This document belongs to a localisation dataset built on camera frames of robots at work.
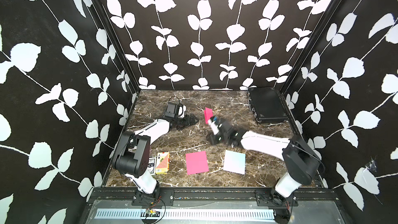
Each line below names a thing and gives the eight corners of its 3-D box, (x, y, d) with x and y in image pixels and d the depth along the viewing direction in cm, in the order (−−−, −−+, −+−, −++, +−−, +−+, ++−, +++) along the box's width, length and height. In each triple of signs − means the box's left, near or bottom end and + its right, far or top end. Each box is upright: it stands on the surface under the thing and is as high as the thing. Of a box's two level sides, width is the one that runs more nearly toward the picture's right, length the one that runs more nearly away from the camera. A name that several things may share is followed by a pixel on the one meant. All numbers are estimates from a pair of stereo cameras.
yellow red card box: (154, 173, 83) (153, 172, 82) (158, 153, 91) (157, 151, 89) (168, 173, 83) (167, 172, 82) (171, 153, 91) (170, 151, 89)
